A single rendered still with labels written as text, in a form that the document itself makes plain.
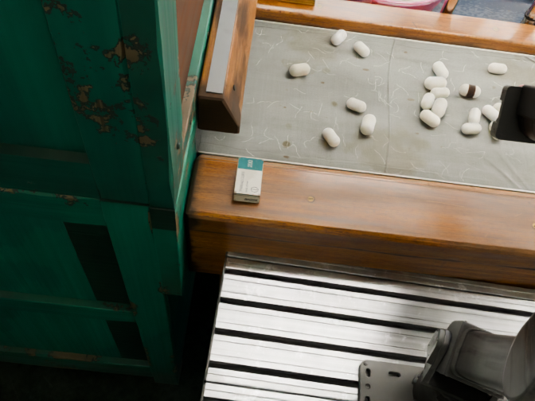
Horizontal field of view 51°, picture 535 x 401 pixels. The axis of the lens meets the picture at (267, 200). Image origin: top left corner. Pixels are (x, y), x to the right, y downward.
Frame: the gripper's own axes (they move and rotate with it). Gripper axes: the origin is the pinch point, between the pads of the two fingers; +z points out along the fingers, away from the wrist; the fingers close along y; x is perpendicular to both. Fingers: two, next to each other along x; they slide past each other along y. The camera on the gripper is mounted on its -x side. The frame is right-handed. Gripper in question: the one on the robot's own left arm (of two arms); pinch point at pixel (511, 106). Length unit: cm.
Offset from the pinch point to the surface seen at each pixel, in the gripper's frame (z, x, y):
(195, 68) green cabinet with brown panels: -2.5, -0.1, 42.8
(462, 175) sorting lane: 4.6, 11.4, 2.6
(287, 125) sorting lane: 8.9, 7.8, 29.5
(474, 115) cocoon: 11.7, 3.2, 0.2
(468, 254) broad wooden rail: -6.3, 19.7, 3.5
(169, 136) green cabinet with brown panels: -24.0, 4.5, 42.4
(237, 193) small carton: -6.3, 14.9, 35.6
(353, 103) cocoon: 11.4, 3.7, 19.4
